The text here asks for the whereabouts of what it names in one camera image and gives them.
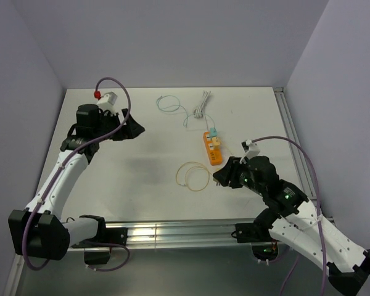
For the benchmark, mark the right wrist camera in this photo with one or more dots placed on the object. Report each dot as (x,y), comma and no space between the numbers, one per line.
(250,150)

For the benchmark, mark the aluminium front rail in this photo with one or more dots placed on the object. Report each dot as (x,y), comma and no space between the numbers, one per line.
(188,234)

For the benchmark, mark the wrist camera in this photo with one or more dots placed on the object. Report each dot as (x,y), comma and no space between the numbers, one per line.
(250,150)
(106,102)

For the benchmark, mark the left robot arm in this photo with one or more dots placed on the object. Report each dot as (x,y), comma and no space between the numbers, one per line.
(76,153)

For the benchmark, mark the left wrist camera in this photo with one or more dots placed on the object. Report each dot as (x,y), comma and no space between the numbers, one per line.
(106,102)

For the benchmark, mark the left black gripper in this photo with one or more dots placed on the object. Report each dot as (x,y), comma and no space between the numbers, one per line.
(131,130)

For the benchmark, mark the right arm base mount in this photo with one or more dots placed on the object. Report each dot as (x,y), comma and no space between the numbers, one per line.
(263,246)

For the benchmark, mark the teal plug adapter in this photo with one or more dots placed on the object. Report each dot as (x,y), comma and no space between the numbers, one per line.
(212,132)

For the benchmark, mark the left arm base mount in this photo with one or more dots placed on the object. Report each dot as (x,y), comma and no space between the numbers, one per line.
(111,239)

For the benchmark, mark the aluminium side rail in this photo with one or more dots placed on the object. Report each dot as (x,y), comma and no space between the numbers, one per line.
(300,162)

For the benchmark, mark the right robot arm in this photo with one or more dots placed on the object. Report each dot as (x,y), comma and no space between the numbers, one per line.
(291,217)

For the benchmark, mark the orange power strip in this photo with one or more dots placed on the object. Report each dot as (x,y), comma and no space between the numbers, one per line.
(214,153)

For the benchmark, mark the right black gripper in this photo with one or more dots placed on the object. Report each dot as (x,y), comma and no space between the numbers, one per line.
(228,172)

